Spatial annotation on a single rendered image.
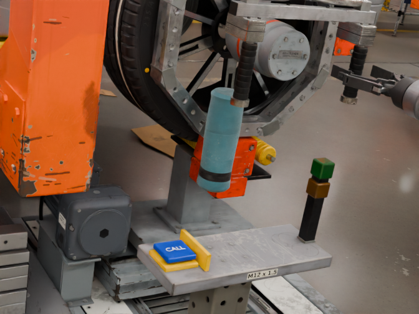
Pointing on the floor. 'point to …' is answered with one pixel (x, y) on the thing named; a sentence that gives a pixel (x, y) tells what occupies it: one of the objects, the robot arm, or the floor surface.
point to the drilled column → (221, 299)
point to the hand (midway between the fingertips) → (355, 71)
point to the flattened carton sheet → (157, 138)
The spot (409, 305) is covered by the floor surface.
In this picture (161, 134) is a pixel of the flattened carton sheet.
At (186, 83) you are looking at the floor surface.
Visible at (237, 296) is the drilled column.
